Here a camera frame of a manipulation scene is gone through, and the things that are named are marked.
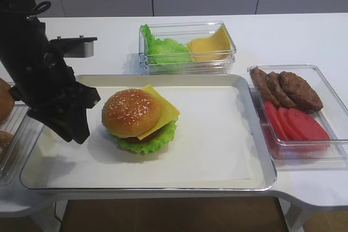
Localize white metal-rimmed tray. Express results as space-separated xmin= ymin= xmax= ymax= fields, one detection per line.
xmin=20 ymin=74 xmax=277 ymax=191

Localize black cable loop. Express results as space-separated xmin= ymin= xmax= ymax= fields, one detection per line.
xmin=0 ymin=1 xmax=52 ymax=15

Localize left brown patty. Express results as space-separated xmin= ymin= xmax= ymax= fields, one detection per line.
xmin=250 ymin=67 xmax=282 ymax=109

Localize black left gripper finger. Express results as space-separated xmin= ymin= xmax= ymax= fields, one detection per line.
xmin=40 ymin=109 xmax=72 ymax=142

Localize left red tomato slice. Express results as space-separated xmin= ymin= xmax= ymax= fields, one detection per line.
xmin=264 ymin=101 xmax=289 ymax=141

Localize clear plastic bun container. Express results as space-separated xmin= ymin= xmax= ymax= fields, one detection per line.
xmin=1 ymin=101 xmax=43 ymax=187

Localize white table leg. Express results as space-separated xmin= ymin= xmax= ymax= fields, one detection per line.
xmin=278 ymin=198 xmax=314 ymax=232

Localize right brown patty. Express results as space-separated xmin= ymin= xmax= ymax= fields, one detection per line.
xmin=278 ymin=71 xmax=324 ymax=114

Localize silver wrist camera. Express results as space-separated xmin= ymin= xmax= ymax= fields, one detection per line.
xmin=49 ymin=35 xmax=98 ymax=58

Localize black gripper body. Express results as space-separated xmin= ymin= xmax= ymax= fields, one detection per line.
xmin=1 ymin=16 xmax=100 ymax=120

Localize green lettuce leaf on burger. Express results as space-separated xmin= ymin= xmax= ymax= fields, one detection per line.
xmin=108 ymin=117 xmax=178 ymax=154

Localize sesame bun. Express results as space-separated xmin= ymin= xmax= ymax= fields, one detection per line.
xmin=1 ymin=131 xmax=17 ymax=172
xmin=101 ymin=89 xmax=161 ymax=138

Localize middle red tomato slice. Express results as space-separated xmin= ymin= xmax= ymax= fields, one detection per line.
xmin=277 ymin=107 xmax=302 ymax=141

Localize middle brown patty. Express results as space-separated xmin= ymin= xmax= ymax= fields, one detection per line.
xmin=266 ymin=72 xmax=297 ymax=109

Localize plain bottom bun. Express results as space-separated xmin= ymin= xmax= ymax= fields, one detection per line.
xmin=0 ymin=78 xmax=15 ymax=123

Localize right red tomato slice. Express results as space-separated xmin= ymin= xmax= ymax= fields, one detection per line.
xmin=285 ymin=108 xmax=330 ymax=140

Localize clear lettuce cheese container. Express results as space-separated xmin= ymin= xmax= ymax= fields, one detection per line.
xmin=139 ymin=21 xmax=237 ymax=74

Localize green lettuce leaves in container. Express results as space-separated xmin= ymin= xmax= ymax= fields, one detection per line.
xmin=140 ymin=24 xmax=191 ymax=64

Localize yellow cheese slices stack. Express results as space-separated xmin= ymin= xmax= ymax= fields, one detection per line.
xmin=187 ymin=26 xmax=232 ymax=62

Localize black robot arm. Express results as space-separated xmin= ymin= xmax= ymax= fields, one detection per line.
xmin=1 ymin=0 xmax=100 ymax=144

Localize yellow cheese slice on burger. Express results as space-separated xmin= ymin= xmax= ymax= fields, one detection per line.
xmin=138 ymin=84 xmax=180 ymax=139

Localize brown patty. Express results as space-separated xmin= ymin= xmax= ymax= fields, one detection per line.
xmin=266 ymin=72 xmax=297 ymax=109
xmin=278 ymin=71 xmax=324 ymax=114
xmin=250 ymin=67 xmax=282 ymax=109

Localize sesame top bun in container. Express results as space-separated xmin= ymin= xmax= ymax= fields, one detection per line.
xmin=1 ymin=131 xmax=17 ymax=172

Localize clear patty tomato container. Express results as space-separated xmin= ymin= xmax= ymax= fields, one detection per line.
xmin=247 ymin=65 xmax=347 ymax=161

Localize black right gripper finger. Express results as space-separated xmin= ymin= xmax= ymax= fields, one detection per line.
xmin=66 ymin=105 xmax=90 ymax=145

